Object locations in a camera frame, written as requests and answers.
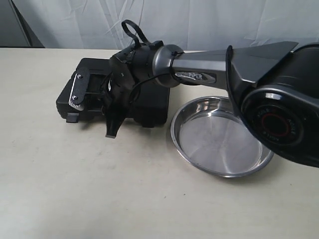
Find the round stainless steel tray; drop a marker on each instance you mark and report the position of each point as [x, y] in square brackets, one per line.
[208, 135]

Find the white backdrop curtain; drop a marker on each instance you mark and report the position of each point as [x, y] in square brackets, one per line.
[190, 24]

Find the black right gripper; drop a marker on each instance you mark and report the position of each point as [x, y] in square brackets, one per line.
[109, 86]

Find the black plastic tool case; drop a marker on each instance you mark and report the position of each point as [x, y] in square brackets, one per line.
[150, 108]

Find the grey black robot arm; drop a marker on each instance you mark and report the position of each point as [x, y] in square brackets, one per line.
[273, 88]

